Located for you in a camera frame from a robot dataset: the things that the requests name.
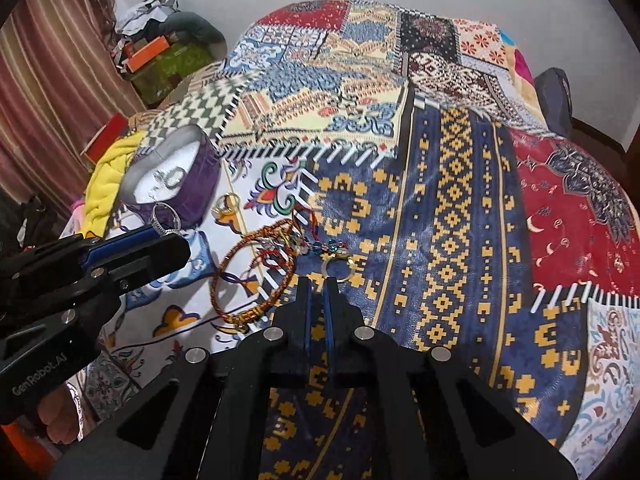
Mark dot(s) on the round purple jewelry box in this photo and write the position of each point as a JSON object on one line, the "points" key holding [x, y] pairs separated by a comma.
{"points": [[192, 185]]}

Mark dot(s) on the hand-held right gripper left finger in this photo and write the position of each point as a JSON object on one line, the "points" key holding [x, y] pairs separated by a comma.
{"points": [[305, 310]]}

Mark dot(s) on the yellow cloth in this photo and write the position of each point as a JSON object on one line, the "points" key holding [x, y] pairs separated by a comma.
{"points": [[107, 175]]}

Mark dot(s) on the person's left hand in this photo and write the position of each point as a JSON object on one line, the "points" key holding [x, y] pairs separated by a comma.
{"points": [[56, 407]]}

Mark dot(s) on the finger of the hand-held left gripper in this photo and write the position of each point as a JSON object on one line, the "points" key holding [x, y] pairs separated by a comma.
{"points": [[155, 257], [122, 245]]}

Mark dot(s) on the silver earrings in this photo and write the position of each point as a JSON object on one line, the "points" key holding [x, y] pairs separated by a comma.
{"points": [[167, 180]]}

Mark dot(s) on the striped curtain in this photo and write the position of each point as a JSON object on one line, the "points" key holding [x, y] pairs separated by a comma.
{"points": [[55, 85]]}

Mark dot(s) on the red box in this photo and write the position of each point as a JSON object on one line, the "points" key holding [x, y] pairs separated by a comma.
{"points": [[102, 137]]}

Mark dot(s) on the patchwork printed blanket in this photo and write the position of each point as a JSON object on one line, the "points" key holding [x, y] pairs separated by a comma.
{"points": [[450, 210]]}

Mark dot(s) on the green bag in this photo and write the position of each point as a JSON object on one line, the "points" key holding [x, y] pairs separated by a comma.
{"points": [[165, 70]]}

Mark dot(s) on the dark grey bag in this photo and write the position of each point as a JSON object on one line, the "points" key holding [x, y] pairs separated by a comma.
{"points": [[554, 100]]}

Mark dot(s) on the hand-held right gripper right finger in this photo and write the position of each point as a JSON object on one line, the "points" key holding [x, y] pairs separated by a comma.
{"points": [[328, 310]]}

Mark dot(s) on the orange box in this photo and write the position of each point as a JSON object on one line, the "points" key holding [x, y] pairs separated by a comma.
{"points": [[145, 55]]}

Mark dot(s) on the pile of clutter boxes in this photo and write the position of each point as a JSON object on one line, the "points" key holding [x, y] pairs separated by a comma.
{"points": [[150, 15]]}

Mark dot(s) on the red and gold thread bangle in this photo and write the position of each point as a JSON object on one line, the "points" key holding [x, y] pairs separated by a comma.
{"points": [[235, 252]]}

